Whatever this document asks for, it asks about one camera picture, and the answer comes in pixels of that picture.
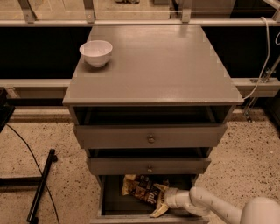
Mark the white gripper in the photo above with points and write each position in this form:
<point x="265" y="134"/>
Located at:
<point x="171" y="197"/>

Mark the brown chip bag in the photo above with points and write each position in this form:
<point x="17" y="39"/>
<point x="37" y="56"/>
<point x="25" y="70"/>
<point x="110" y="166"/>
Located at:
<point x="144" y="188"/>

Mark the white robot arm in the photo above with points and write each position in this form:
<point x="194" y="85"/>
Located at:
<point x="199" y="201"/>

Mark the grey bottom drawer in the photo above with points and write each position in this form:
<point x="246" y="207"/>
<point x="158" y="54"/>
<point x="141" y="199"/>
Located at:
<point x="117" y="209"/>

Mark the grey drawer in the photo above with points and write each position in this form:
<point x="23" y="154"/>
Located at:
<point x="117" y="209"/>
<point x="149" y="136"/>
<point x="148" y="165"/>

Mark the grey top drawer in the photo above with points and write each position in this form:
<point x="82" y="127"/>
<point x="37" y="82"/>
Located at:
<point x="149" y="136"/>

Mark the grey middle drawer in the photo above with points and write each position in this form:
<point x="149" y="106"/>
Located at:
<point x="148" y="165"/>

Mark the grey wooden drawer cabinet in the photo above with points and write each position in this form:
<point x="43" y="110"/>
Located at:
<point x="158" y="75"/>

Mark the black floor stand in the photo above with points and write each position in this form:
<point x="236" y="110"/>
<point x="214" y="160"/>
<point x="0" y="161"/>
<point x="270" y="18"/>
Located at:
<point x="39" y="182"/>

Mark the white ceramic bowl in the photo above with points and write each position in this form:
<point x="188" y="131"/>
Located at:
<point x="97" y="53"/>

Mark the black equipment at left edge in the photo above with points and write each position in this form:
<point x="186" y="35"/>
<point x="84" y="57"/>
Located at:
<point x="6" y="110"/>

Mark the metal bracket stand right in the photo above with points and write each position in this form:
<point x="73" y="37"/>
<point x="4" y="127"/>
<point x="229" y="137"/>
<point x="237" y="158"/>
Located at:
<point x="263" y="78"/>

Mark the upper metal rail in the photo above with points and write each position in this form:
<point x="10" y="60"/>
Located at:
<point x="207" y="22"/>

